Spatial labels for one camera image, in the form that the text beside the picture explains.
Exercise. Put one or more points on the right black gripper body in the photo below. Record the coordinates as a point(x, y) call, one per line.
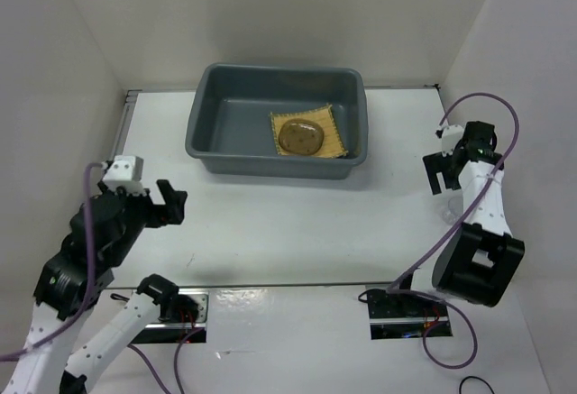
point(454, 172)

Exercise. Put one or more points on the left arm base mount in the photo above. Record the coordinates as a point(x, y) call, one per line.
point(185, 315)

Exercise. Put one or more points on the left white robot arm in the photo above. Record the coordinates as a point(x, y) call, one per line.
point(64, 298)

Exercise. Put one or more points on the clear glass plate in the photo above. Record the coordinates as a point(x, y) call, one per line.
point(300, 137)

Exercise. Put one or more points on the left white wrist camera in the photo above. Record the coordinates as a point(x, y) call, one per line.
point(123, 176)

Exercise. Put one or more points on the grey plastic bin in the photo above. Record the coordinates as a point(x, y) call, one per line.
point(231, 129)

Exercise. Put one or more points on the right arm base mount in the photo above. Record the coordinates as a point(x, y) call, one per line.
point(403, 317)

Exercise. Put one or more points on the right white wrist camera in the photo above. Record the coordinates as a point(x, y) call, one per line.
point(449, 136)

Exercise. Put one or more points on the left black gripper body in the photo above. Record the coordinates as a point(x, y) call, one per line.
point(141, 212)

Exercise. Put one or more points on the clear glass cup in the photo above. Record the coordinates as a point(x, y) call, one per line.
point(455, 204)
point(449, 216)

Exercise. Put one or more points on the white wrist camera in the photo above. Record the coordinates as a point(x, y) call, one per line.
point(449, 136)
point(123, 176)

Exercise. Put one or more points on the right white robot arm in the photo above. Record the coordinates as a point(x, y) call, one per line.
point(482, 256)

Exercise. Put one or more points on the aluminium table rail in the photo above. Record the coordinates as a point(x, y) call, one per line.
point(124, 124)

